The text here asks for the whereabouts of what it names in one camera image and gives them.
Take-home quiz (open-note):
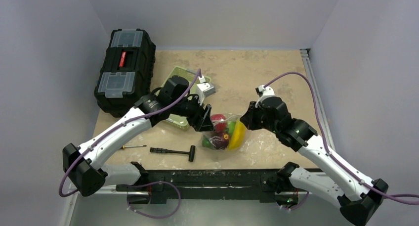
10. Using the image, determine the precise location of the black plastic toolbox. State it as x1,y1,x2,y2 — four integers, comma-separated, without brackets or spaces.
94,29,156,118

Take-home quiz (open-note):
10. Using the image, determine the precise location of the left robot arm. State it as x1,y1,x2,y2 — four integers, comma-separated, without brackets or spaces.
59,75,215,197

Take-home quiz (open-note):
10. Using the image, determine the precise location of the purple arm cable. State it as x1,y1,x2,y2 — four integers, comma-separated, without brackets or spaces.
263,71,419,206
58,69,202,198

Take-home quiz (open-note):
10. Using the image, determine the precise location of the black hammer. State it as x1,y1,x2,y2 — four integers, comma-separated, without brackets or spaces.
150,145,196,162

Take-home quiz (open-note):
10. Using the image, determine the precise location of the red tomato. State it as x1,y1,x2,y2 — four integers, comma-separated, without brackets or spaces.
210,114,227,132

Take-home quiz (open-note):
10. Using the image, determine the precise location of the dark red apple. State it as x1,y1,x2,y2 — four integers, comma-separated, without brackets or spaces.
209,134,230,150

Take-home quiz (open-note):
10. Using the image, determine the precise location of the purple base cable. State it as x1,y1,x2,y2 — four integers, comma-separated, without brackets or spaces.
126,181,182,219

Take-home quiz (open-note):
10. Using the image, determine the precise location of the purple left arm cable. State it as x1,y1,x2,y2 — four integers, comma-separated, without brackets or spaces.
58,69,202,198

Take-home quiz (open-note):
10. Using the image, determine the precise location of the clear zip top bag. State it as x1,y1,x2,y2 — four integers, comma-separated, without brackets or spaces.
201,113,249,152

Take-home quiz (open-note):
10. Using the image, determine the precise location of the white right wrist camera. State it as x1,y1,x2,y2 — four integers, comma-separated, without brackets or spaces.
255,85,275,107

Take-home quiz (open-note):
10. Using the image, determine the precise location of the pale green perforated basket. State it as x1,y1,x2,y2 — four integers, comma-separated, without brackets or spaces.
161,66,216,130

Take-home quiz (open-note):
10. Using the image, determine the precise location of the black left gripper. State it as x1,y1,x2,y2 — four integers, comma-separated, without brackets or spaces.
170,92,215,131

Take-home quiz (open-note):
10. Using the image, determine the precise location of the yellow banana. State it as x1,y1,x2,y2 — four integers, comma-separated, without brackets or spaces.
227,120,247,150

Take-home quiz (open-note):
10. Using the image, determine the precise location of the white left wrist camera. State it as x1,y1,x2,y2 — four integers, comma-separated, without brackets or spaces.
196,76,216,105

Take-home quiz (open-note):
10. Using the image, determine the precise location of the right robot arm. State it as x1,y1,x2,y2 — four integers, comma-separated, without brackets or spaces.
240,96,388,226

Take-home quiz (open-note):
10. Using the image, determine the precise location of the green bell pepper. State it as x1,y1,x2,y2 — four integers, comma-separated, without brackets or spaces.
202,136,213,149

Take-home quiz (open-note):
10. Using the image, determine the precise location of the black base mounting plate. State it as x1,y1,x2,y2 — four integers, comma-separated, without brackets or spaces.
116,169,305,207

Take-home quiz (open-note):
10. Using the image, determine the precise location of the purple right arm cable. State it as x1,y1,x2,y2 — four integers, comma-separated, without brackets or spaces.
263,71,419,206

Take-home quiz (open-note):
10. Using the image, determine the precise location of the yellow handled screwdriver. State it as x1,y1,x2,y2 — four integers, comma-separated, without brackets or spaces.
121,145,147,149

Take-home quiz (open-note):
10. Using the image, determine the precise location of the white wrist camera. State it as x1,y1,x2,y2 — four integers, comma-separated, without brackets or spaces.
196,76,216,105
255,85,275,107

